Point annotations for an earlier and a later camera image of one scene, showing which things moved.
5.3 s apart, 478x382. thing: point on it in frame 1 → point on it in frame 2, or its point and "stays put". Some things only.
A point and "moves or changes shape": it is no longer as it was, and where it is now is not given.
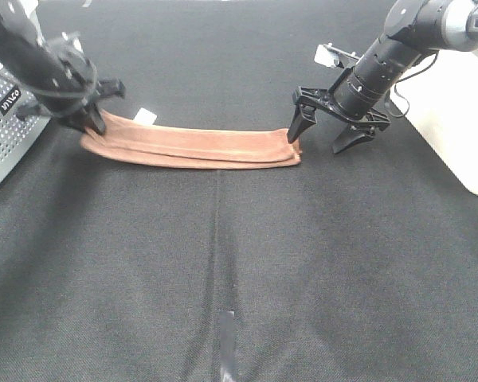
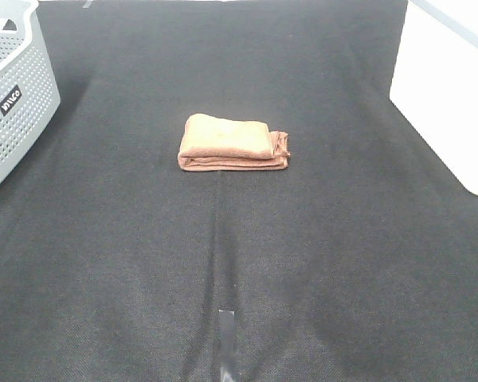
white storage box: x=449 y=95 stays put
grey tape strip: x=227 y=346 stays put
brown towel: x=127 y=142 moves or changes shape
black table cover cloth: x=370 y=264 stays put
